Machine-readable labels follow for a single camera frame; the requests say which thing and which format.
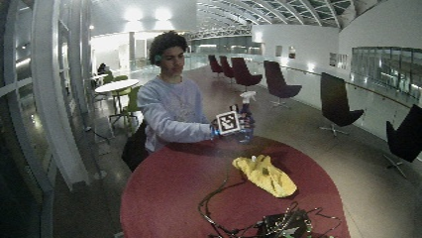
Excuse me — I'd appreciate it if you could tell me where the blue spray bottle white trigger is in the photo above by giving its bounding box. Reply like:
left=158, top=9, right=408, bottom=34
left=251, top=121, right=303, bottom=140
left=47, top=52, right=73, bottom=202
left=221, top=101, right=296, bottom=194
left=235, top=90, right=258, bottom=145

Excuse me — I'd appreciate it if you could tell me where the white marker cube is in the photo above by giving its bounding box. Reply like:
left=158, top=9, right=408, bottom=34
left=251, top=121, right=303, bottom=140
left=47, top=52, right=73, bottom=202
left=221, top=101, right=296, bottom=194
left=214, top=110, right=242, bottom=136

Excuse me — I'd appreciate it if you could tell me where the dark red lounge chair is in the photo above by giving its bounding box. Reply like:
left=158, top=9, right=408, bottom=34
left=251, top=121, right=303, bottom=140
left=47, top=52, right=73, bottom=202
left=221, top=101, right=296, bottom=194
left=262, top=59, right=303, bottom=109
left=218, top=55, right=237, bottom=81
left=319, top=71, right=364, bottom=137
left=382, top=103, right=422, bottom=179
left=229, top=57, right=263, bottom=92
left=207, top=54, right=225, bottom=79

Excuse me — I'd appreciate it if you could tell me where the yellow cloth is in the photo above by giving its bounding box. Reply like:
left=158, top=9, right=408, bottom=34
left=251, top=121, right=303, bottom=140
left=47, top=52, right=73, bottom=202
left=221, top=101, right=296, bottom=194
left=230, top=154, right=299, bottom=199

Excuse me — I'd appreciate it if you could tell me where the the person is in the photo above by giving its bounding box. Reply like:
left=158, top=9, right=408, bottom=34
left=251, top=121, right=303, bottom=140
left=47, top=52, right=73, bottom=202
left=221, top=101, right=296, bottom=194
left=135, top=31, right=221, bottom=154

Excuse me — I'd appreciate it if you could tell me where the green chair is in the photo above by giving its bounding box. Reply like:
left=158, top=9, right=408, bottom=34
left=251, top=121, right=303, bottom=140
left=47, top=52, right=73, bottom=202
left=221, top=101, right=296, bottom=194
left=109, top=74, right=133, bottom=100
left=107, top=85, right=145, bottom=128

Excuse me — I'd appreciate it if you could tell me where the black chair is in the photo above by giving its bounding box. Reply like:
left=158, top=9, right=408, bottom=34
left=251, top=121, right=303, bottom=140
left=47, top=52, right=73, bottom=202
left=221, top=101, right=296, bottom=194
left=119, top=120, right=151, bottom=174

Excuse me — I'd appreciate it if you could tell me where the white round table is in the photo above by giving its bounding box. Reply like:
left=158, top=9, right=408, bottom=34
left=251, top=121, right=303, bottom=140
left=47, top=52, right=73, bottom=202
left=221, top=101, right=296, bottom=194
left=93, top=78, right=141, bottom=115

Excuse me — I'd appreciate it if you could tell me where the black electronic device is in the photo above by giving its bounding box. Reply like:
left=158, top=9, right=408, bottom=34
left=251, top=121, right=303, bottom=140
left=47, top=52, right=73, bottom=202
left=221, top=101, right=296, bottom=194
left=255, top=208, right=314, bottom=238

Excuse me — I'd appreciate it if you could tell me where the white column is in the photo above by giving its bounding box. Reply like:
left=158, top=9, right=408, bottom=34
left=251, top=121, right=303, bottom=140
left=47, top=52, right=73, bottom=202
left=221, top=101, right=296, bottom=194
left=29, top=0, right=91, bottom=192

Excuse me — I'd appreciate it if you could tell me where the black cable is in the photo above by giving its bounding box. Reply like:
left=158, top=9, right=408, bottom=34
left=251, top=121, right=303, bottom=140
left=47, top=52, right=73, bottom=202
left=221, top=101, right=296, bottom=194
left=197, top=164, right=264, bottom=238

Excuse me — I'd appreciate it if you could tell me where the glass window wall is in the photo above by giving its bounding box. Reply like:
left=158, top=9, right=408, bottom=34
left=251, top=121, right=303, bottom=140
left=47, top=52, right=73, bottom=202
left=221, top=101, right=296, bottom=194
left=350, top=46, right=422, bottom=99

